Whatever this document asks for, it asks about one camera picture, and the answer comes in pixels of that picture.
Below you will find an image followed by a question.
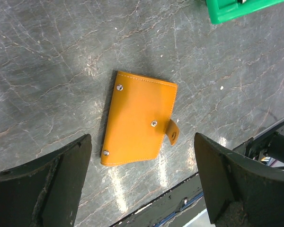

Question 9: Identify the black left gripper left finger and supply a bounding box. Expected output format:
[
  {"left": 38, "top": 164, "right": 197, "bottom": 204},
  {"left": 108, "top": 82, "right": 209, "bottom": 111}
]
[{"left": 0, "top": 134, "right": 92, "bottom": 227}]

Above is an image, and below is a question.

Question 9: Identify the green plastic bin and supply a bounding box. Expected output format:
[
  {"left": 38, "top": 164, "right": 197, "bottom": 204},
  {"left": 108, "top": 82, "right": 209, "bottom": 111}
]
[{"left": 206, "top": 0, "right": 284, "bottom": 24}]

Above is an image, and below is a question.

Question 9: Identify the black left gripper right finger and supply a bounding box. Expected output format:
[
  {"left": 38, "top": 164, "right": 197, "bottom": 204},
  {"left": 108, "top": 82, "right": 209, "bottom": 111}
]
[{"left": 194, "top": 133, "right": 284, "bottom": 227}]

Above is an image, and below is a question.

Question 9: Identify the orange leather card holder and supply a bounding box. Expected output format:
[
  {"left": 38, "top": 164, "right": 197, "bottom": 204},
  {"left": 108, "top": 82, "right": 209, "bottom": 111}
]
[{"left": 100, "top": 71, "right": 179, "bottom": 166}]

